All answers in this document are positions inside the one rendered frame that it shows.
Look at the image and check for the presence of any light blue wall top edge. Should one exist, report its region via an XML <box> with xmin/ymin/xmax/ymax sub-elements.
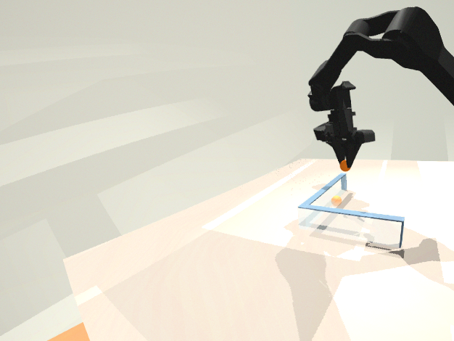
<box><xmin>297</xmin><ymin>173</ymin><xmax>405</xmax><ymax>248</ymax></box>

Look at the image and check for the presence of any clear l-shaped low wall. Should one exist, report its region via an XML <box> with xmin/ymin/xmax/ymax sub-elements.
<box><xmin>297</xmin><ymin>175</ymin><xmax>401</xmax><ymax>248</ymax></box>

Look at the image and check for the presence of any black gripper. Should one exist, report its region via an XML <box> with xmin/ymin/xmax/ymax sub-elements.
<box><xmin>326</xmin><ymin>108</ymin><xmax>376</xmax><ymax>168</ymax></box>

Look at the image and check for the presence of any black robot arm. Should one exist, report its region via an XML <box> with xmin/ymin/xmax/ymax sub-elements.
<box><xmin>308</xmin><ymin>7</ymin><xmax>454</xmax><ymax>141</ymax></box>

